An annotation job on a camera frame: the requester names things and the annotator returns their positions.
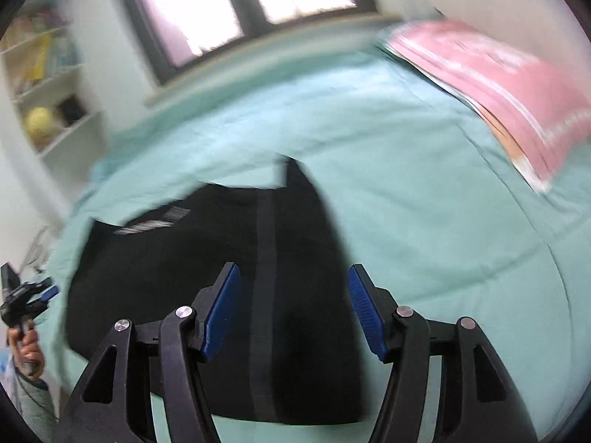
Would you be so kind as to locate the person's left hand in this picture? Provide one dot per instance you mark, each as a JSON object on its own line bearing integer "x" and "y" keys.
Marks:
{"x": 27, "y": 355}

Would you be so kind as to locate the books on shelf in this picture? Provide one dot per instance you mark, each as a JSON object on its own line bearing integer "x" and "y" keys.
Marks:
{"x": 37, "y": 46}

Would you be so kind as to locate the mint green bed sheet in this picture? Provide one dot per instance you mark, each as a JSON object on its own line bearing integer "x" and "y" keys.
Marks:
{"x": 420, "y": 190}

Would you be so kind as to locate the pink folded blanket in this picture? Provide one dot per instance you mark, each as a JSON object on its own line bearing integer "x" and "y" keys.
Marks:
{"x": 537, "y": 113}

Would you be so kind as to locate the black hooded jacket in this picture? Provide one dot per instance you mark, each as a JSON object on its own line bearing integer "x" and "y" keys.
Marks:
{"x": 290, "y": 353}

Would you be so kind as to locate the dark framed window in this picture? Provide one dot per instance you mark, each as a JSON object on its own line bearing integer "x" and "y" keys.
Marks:
{"x": 177, "y": 35}

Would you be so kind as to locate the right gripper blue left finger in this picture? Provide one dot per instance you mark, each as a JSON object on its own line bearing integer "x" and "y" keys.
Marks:
{"x": 213, "y": 307}

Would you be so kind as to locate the yellow plush toy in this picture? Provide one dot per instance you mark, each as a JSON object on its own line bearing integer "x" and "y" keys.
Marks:
{"x": 40, "y": 125}

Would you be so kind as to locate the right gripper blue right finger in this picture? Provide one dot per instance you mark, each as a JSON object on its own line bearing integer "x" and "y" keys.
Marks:
{"x": 374, "y": 308}

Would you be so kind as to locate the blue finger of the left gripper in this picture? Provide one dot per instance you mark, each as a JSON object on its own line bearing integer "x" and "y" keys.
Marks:
{"x": 49, "y": 294}

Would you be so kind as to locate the white bookshelf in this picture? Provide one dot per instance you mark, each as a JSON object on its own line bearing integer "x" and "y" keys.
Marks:
{"x": 48, "y": 87}

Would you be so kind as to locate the green jacket left forearm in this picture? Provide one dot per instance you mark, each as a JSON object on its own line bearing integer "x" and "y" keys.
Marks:
{"x": 32, "y": 400}

